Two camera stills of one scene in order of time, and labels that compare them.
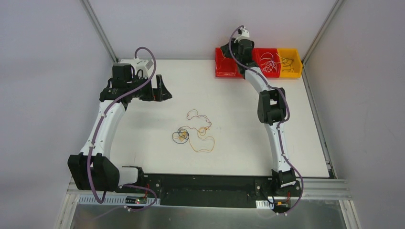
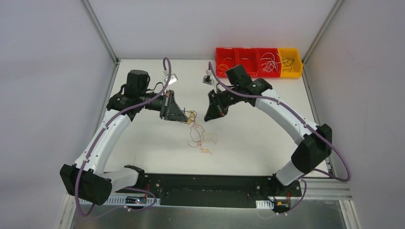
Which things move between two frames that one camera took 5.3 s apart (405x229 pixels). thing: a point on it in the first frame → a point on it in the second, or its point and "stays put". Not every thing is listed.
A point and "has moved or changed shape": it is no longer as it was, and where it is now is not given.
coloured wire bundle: x=199 y=140 has moved or changed shape
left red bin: x=225 y=67 stays put
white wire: x=269 y=61 stays put
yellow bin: x=291 y=63 stays put
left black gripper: x=154 y=89 → x=167 y=105
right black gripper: x=226 y=51 → x=217 y=100
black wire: x=288 y=61 stays put
